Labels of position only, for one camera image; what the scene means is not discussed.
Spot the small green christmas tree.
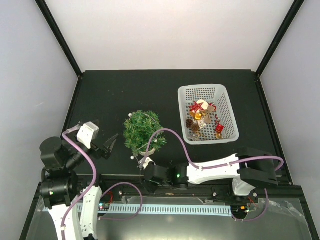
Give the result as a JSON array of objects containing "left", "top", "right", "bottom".
[{"left": 122, "top": 110, "right": 168, "bottom": 156}]

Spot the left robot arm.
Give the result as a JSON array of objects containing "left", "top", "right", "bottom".
[{"left": 39, "top": 121, "right": 118, "bottom": 240}]

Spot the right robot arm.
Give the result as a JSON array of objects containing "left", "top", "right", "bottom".
[{"left": 139, "top": 147, "right": 284, "bottom": 202}]

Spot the white tree pot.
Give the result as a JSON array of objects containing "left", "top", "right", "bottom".
[{"left": 139, "top": 148, "right": 156, "bottom": 157}]

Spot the red star tree topper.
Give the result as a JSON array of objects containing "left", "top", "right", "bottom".
[{"left": 189, "top": 101, "right": 200, "bottom": 114}]

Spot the brown pine cone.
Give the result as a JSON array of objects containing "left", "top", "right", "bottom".
[
  {"left": 185, "top": 119, "right": 194, "bottom": 129},
  {"left": 190, "top": 123, "right": 202, "bottom": 136}
]

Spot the white snowflake ornament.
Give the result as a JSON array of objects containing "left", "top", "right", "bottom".
[{"left": 197, "top": 119, "right": 207, "bottom": 130}]

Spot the gold gift box ornament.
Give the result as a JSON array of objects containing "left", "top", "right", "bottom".
[{"left": 194, "top": 112, "right": 203, "bottom": 121}]

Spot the burlap bow ornament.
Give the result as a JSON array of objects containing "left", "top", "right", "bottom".
[{"left": 203, "top": 104, "right": 217, "bottom": 124}]

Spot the red gift box ornament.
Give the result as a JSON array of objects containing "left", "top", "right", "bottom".
[{"left": 215, "top": 123, "right": 224, "bottom": 133}]

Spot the white perforated plastic basket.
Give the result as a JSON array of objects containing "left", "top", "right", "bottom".
[{"left": 178, "top": 84, "right": 239, "bottom": 145}]

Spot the red berry sprig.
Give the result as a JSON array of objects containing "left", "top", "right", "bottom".
[{"left": 214, "top": 114, "right": 221, "bottom": 125}]

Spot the white round foam ornament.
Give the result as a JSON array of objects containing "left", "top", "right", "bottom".
[{"left": 196, "top": 99, "right": 209, "bottom": 111}]

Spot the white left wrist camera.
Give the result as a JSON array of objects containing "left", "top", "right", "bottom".
[{"left": 76, "top": 121, "right": 99, "bottom": 150}]

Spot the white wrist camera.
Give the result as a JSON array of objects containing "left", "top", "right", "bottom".
[
  {"left": 76, "top": 121, "right": 99, "bottom": 150},
  {"left": 138, "top": 157, "right": 155, "bottom": 170}
]

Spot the light blue cable duct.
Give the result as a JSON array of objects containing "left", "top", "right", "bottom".
[{"left": 43, "top": 202, "right": 233, "bottom": 218}]

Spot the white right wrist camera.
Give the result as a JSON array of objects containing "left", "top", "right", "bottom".
[{"left": 138, "top": 157, "right": 155, "bottom": 170}]

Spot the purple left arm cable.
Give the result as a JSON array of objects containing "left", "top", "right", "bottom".
[{"left": 60, "top": 126, "right": 144, "bottom": 240}]

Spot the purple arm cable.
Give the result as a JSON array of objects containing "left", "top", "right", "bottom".
[
  {"left": 143, "top": 128, "right": 285, "bottom": 223},
  {"left": 60, "top": 126, "right": 144, "bottom": 240}
]

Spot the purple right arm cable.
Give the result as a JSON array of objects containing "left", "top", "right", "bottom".
[{"left": 143, "top": 128, "right": 285, "bottom": 223}]

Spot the black frame post left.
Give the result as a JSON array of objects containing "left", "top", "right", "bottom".
[{"left": 35, "top": 0, "right": 83, "bottom": 78}]

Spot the black frame post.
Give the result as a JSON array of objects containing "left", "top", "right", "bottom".
[
  {"left": 255, "top": 0, "right": 305, "bottom": 78},
  {"left": 35, "top": 0, "right": 83, "bottom": 78}
]

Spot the black frame post right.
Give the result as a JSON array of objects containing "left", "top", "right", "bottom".
[{"left": 255, "top": 0, "right": 305, "bottom": 78}]

